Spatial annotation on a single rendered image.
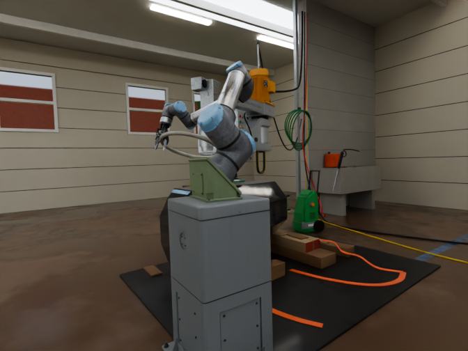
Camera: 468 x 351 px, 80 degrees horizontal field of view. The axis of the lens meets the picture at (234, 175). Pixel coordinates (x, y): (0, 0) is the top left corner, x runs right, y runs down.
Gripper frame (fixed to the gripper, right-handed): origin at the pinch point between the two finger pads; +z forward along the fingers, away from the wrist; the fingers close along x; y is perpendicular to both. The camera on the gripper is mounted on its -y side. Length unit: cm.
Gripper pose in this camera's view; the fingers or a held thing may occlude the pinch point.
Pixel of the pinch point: (159, 149)
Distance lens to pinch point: 224.4
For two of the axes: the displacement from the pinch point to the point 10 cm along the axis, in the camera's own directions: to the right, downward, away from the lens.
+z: -1.6, 9.4, -2.9
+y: 0.3, -2.8, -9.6
